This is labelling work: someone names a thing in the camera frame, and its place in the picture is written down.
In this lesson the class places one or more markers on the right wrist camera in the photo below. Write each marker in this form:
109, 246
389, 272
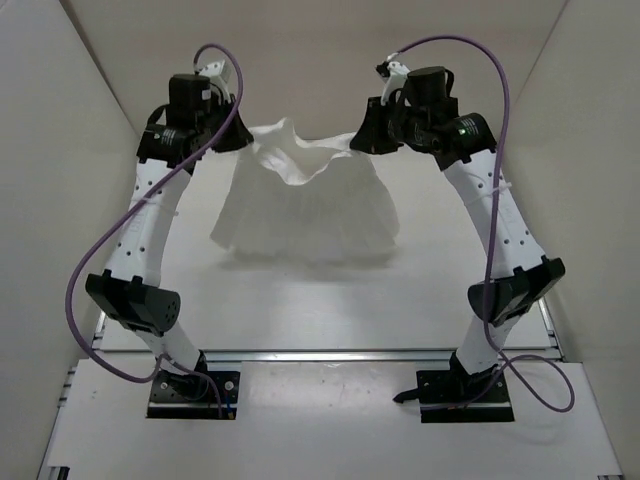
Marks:
394, 74

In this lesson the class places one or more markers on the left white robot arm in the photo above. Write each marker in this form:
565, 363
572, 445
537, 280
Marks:
128, 290

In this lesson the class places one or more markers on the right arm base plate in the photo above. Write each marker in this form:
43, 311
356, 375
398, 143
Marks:
443, 400

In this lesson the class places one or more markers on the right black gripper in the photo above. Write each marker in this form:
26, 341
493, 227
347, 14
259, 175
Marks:
371, 137

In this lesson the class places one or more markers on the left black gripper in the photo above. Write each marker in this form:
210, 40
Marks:
239, 136

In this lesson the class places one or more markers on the aluminium front rail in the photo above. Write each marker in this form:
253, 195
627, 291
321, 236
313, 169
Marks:
329, 356

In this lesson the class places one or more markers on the white pleated skirt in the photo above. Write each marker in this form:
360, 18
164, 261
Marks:
318, 201

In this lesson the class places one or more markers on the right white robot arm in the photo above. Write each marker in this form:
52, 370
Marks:
520, 271

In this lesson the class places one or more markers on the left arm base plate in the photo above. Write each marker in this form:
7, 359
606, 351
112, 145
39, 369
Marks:
194, 399

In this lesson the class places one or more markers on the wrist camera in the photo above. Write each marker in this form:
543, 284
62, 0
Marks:
394, 74
218, 72

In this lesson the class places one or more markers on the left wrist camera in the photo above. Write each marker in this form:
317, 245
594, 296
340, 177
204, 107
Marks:
218, 72

